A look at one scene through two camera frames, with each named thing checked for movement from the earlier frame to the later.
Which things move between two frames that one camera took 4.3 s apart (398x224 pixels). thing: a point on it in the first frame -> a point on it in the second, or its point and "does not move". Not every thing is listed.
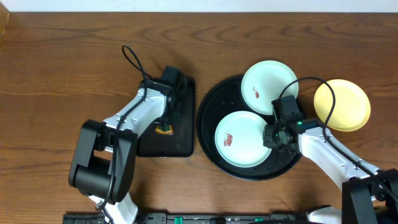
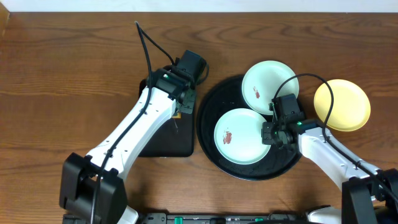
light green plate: x=239 y=139 does not move
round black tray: x=226 y=98 does not move
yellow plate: x=352 y=107 does not move
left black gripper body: x=166 y=123 -> x=189 y=101
